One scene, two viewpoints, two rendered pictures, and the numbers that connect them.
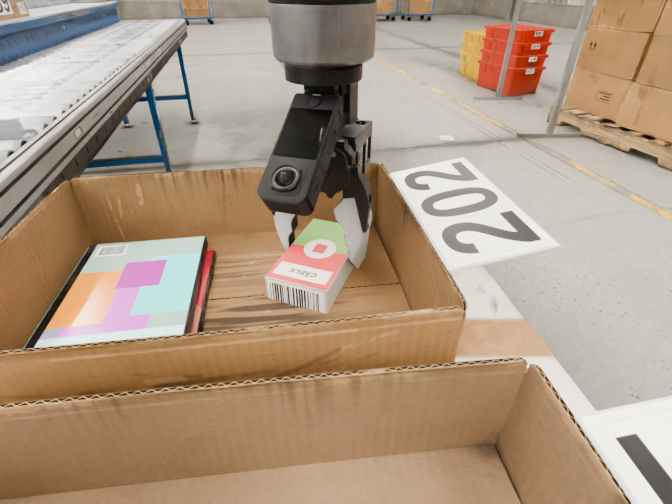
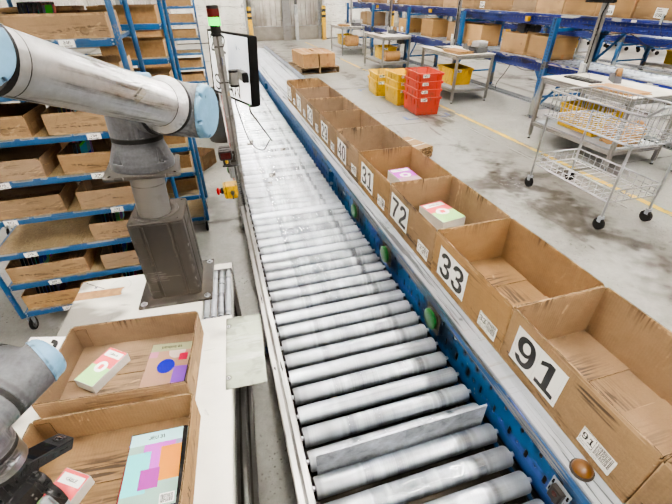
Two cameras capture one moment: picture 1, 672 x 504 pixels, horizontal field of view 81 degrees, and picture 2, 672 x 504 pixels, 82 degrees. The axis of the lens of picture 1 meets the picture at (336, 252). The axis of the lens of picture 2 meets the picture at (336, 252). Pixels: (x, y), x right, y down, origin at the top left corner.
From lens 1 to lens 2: 1.21 m
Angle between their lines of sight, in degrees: 111
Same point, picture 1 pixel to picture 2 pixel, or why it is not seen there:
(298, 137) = (41, 449)
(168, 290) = (136, 467)
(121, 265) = (159, 484)
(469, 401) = (51, 410)
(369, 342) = (67, 420)
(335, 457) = not seen: hidden behind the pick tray
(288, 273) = (78, 478)
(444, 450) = not seen: hidden behind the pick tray
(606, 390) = not seen: outside the picture
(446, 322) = (40, 422)
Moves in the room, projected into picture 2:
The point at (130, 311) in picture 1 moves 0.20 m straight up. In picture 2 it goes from (151, 453) to (125, 403)
